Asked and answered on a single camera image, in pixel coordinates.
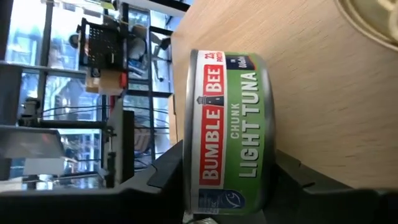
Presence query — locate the large window black frame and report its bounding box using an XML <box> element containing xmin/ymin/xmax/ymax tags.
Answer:
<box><xmin>6</xmin><ymin>0</ymin><xmax>103</xmax><ymax>175</ymax></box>

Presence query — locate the green tuna can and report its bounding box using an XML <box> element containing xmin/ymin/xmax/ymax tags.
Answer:
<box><xmin>182</xmin><ymin>49</ymin><xmax>277</xmax><ymax>216</ymax></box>

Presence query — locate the wooden shelf black metal frame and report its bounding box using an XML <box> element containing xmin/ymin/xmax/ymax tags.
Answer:
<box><xmin>148</xmin><ymin>0</ymin><xmax>398</xmax><ymax>191</ymax></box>

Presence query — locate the brown cardboard box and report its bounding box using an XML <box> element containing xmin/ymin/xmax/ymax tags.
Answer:
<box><xmin>85</xmin><ymin>68</ymin><xmax>123</xmax><ymax>96</ymax></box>

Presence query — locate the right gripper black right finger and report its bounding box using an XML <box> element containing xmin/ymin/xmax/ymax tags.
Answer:
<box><xmin>264</xmin><ymin>149</ymin><xmax>398</xmax><ymax>224</ymax></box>

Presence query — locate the blue pink salmon can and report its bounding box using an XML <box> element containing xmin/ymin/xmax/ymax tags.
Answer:
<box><xmin>335</xmin><ymin>0</ymin><xmax>398</xmax><ymax>53</ymax></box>

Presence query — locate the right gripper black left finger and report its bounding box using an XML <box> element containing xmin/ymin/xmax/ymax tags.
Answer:
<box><xmin>0</xmin><ymin>139</ymin><xmax>185</xmax><ymax>224</ymax></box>

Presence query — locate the black perforated panel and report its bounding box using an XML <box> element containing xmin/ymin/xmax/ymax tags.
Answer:
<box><xmin>76</xmin><ymin>17</ymin><xmax>127</xmax><ymax>71</ymax></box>

